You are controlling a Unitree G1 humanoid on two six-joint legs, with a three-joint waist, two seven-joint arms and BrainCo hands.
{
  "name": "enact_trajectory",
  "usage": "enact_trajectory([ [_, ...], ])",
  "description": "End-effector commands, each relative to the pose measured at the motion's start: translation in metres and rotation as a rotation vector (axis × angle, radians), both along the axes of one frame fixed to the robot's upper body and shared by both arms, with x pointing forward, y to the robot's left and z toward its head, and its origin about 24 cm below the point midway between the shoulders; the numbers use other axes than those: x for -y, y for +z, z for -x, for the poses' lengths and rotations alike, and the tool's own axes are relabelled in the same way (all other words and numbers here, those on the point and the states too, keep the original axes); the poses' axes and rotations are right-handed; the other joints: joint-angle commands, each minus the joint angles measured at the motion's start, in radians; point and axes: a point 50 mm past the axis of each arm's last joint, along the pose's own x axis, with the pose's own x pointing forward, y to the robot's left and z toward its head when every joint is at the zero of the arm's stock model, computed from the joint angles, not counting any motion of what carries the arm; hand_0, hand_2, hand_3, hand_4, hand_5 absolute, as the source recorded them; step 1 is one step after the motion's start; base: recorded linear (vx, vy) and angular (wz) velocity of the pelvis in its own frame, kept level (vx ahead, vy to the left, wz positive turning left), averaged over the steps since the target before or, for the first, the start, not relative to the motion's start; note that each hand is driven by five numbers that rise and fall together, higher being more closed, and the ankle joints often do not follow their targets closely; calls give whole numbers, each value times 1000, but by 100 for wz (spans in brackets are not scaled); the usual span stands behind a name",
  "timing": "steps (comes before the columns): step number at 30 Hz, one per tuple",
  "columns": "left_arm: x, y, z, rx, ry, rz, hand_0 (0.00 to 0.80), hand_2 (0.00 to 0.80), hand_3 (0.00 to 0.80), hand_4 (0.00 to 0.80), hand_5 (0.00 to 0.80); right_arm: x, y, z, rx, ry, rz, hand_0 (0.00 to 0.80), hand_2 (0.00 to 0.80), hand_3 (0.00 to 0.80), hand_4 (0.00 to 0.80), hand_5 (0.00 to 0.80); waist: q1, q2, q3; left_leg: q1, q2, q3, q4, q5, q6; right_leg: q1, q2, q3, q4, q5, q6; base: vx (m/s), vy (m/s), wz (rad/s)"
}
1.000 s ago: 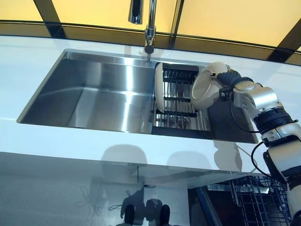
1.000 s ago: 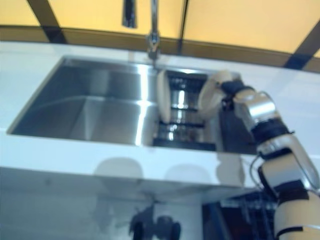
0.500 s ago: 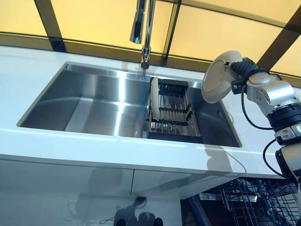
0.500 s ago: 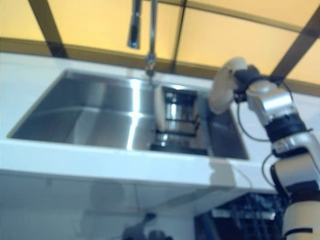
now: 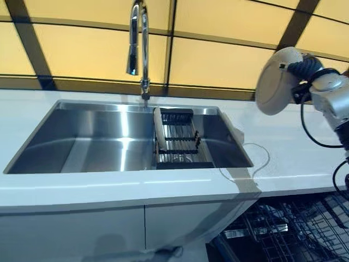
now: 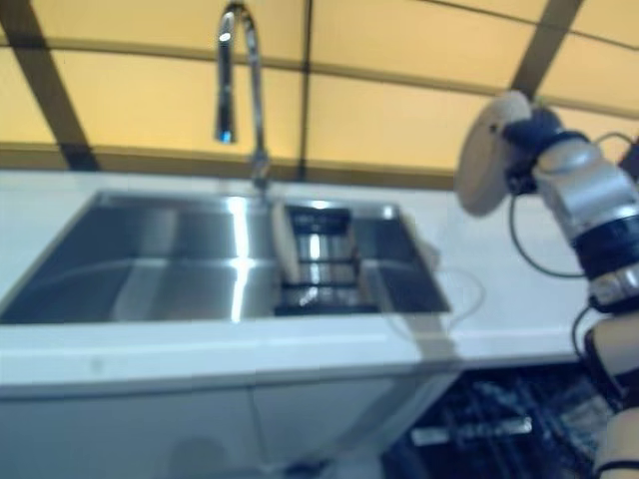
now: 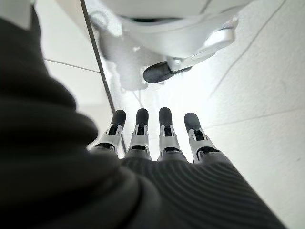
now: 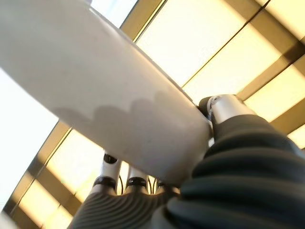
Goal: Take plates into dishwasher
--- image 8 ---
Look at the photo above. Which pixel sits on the deep white plate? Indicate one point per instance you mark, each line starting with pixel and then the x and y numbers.
pixel 95 83

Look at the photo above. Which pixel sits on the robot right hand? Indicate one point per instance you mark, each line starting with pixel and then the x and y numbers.
pixel 238 179

